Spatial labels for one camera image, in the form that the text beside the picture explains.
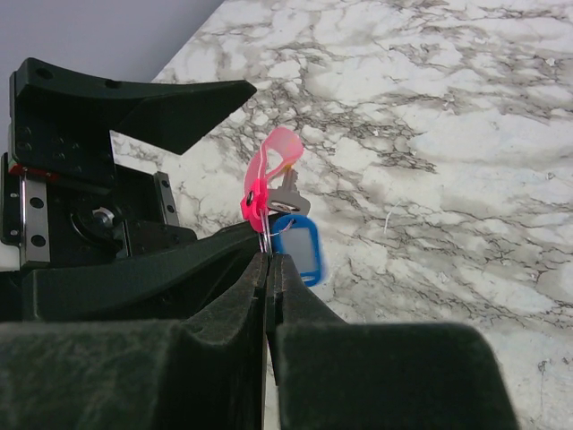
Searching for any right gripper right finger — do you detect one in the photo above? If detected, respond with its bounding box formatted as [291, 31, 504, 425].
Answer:
[267, 254, 518, 429]

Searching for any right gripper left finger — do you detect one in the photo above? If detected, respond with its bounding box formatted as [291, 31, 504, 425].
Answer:
[1, 254, 269, 429]

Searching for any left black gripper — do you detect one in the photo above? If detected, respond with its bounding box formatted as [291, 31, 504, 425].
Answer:
[7, 58, 269, 321]

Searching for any blue tag silver key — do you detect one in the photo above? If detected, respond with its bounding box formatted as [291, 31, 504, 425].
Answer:
[268, 168, 326, 287]

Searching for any pink tag metal keyring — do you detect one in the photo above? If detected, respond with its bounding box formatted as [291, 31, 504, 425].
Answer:
[240, 127, 304, 254]

